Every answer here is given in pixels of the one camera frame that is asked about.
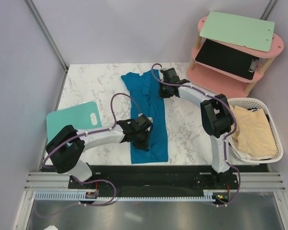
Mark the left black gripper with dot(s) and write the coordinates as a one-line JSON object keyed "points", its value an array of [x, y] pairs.
{"points": [[144, 145]]}

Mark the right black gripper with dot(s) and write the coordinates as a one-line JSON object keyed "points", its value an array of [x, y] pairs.
{"points": [[161, 94]]}

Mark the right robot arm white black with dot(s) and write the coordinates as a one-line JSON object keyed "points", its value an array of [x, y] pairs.
{"points": [[217, 118]]}

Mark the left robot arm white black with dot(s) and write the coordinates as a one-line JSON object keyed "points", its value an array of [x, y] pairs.
{"points": [[65, 149]]}

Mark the pink three tier shelf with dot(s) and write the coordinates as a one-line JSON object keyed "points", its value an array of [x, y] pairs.
{"points": [[219, 81]]}

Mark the black clipboard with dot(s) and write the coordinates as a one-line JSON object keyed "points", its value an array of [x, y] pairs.
{"points": [[227, 59]]}

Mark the teal cutting board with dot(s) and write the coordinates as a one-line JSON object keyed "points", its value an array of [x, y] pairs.
{"points": [[82, 116]]}

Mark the white laundry basket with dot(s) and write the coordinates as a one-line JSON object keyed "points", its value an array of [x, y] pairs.
{"points": [[253, 104]]}

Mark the beige t shirt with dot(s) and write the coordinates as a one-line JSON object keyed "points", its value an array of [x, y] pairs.
{"points": [[253, 138]]}

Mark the green board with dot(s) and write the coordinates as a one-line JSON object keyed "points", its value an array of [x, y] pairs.
{"points": [[239, 30]]}

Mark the white paper scrap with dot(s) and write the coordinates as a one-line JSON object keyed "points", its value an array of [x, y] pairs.
{"points": [[51, 227]]}

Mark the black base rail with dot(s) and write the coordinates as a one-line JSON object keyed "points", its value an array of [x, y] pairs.
{"points": [[162, 180]]}

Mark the white cable duct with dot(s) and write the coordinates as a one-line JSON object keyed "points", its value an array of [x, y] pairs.
{"points": [[86, 196]]}

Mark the aluminium extrusion rail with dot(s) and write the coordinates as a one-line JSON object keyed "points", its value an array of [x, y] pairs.
{"points": [[250, 182]]}

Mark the aluminium frame post right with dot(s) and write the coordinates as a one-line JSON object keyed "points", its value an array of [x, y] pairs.
{"points": [[268, 9]]}

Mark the aluminium frame post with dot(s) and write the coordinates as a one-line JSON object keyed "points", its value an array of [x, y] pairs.
{"points": [[268, 9], [46, 33]]}

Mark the aluminium frame post left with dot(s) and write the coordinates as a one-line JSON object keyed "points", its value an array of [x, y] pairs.
{"points": [[46, 33]]}

